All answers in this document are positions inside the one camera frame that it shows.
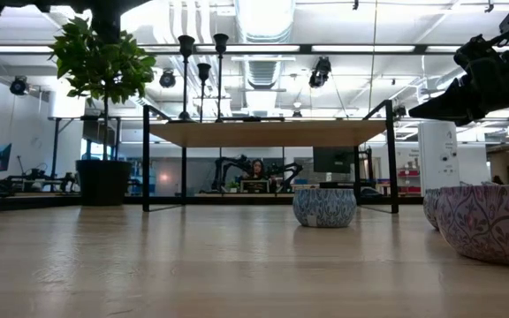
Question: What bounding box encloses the tall black metal candlestick holder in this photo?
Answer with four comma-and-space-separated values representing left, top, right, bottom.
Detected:
212, 33, 230, 124

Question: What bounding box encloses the purple patterned candle tin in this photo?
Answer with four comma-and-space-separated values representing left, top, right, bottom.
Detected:
435, 184, 509, 269

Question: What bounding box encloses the wooden shelf black metal frame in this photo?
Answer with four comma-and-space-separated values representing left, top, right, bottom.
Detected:
141, 99, 400, 215

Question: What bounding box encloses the blue patterned candle tin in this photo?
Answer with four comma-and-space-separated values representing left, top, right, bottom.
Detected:
292, 187, 358, 229

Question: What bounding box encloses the black monitor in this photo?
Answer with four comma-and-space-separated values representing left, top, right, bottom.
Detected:
312, 146, 358, 175

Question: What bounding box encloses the person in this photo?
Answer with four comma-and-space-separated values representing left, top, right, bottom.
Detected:
248, 157, 269, 182

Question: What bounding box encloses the black metal rig frame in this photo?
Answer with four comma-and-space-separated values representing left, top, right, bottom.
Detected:
0, 193, 424, 214

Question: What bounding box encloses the green potted plant black pot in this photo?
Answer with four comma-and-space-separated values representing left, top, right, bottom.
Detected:
49, 16, 157, 207

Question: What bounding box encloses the blue screen monitor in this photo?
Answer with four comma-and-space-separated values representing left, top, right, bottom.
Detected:
0, 142, 13, 173

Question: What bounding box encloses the white tall appliance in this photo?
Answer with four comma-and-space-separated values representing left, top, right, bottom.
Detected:
417, 120, 461, 197

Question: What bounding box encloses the black ceiling spotlight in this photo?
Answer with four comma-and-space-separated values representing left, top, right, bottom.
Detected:
308, 56, 332, 89
158, 69, 178, 89
9, 75, 30, 96

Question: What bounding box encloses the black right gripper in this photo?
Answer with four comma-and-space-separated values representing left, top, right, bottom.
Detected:
407, 34, 509, 127

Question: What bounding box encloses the red storage rack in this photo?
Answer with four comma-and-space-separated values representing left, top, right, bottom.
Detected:
396, 166, 422, 196

